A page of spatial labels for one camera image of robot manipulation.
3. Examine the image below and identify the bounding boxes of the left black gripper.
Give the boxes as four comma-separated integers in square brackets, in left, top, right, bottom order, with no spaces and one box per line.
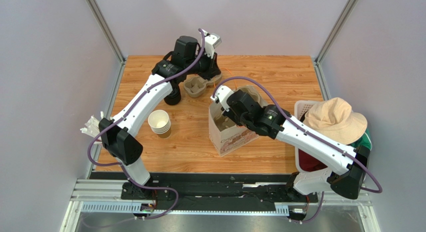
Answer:
[185,48,222,82]

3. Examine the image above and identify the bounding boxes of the paper takeout bag orange handles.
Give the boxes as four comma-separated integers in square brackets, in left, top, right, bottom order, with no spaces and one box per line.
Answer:
[208,102,259,157]

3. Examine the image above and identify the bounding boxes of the stack of paper cups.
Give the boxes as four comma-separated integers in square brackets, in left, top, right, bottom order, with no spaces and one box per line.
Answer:
[148,110,172,139]

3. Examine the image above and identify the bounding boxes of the pulp cup carrier tray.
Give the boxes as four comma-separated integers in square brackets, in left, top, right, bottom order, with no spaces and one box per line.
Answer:
[221,85,262,131]

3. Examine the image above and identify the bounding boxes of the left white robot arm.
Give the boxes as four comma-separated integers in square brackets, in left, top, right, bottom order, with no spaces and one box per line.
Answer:
[94,30,222,192]

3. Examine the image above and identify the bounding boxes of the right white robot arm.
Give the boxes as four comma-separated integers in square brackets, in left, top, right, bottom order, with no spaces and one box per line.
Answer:
[211,86,370,200]

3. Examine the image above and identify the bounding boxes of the stack of black lids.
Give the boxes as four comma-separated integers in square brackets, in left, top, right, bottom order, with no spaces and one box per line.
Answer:
[163,86,182,106]

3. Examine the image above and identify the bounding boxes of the white plastic basket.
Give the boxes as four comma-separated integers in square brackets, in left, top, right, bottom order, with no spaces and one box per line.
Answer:
[294,100,327,173]

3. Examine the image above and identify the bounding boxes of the dark red garment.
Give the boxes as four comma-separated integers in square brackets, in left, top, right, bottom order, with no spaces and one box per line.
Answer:
[297,149,321,172]

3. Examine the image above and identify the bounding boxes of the beige bucket hat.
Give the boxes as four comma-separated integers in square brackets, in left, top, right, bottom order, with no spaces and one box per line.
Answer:
[302,97,368,145]

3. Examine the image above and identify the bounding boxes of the green garment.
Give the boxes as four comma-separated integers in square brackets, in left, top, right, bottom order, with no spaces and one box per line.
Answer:
[350,128,373,151]

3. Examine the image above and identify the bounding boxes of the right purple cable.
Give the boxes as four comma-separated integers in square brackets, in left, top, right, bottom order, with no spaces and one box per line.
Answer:
[211,75,384,225]

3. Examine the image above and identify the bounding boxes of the purple cable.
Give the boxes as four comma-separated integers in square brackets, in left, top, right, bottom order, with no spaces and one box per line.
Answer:
[87,27,206,220]
[211,75,384,225]

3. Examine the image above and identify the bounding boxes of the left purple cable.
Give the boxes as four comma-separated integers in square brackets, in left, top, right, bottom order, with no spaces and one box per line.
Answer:
[87,27,206,220]

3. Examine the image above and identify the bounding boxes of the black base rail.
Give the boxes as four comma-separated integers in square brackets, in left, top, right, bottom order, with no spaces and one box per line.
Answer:
[89,172,319,212]

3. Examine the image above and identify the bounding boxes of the aluminium frame base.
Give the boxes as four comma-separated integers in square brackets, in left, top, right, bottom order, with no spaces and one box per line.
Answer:
[60,179,380,232]

